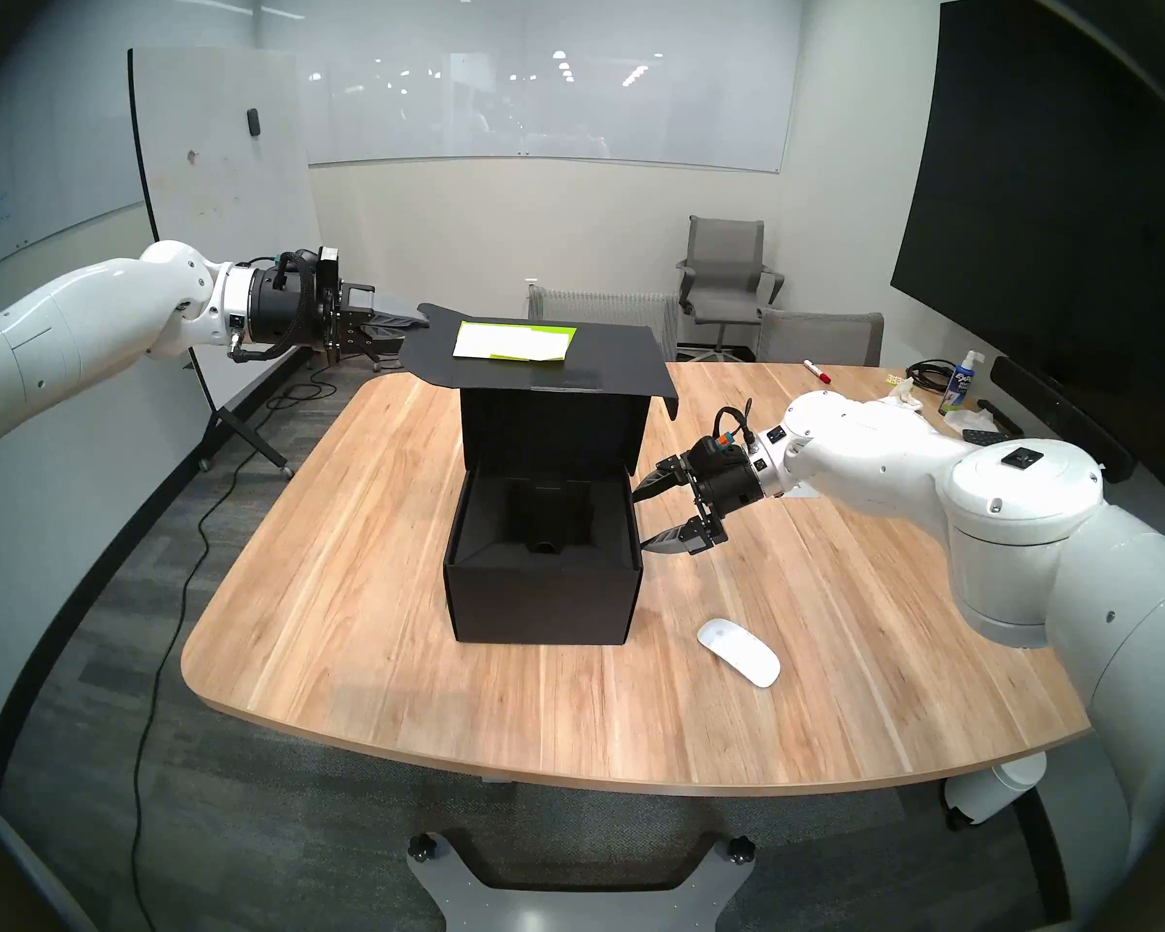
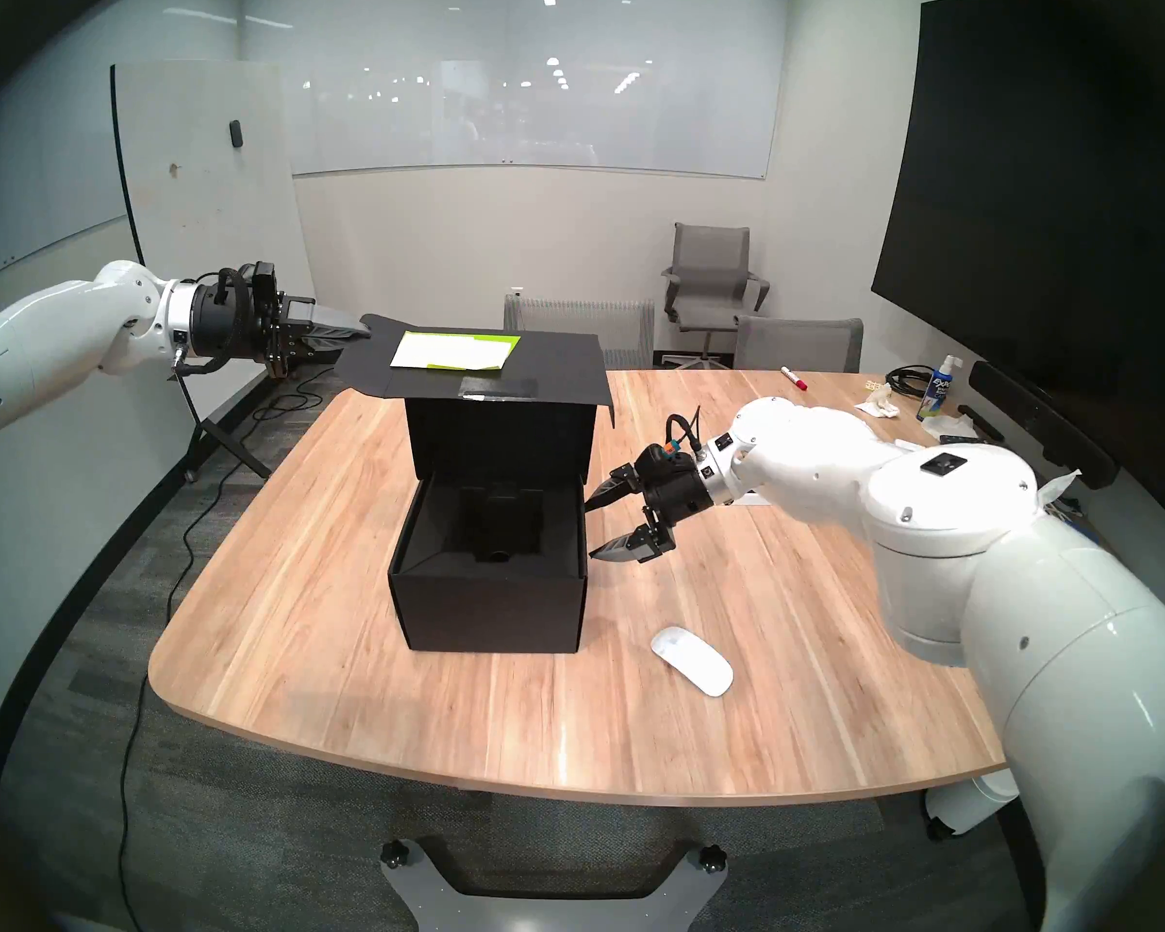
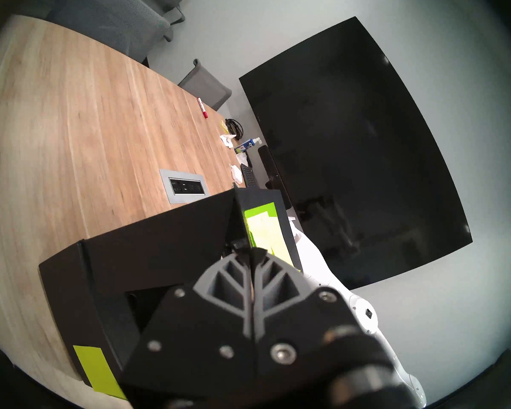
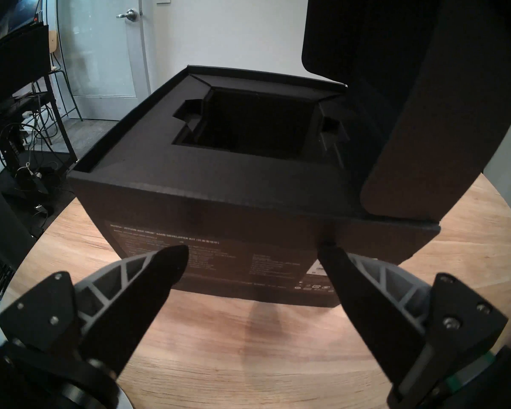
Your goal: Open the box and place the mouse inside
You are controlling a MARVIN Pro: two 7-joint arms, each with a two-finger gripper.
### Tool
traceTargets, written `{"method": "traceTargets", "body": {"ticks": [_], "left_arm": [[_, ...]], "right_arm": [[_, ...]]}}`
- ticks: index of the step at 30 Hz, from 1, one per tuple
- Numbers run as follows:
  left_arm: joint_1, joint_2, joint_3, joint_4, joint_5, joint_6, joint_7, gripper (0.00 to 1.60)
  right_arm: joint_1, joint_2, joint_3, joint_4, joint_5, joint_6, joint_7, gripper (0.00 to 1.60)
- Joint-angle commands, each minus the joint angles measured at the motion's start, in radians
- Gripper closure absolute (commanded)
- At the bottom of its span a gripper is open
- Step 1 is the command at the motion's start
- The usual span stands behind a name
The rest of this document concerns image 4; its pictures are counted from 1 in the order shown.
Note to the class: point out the wooden seat metal chair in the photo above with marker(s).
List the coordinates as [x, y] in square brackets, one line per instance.
[61, 80]

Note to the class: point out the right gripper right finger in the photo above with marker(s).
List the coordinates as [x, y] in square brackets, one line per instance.
[374, 310]

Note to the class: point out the black equipment cart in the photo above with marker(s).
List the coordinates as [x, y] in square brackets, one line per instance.
[17, 71]

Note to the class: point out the glass door with metal frame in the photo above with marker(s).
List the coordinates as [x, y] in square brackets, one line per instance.
[102, 50]

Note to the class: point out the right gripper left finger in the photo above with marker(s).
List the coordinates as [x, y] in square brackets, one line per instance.
[127, 301]

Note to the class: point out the black cardboard box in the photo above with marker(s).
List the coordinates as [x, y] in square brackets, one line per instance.
[153, 191]

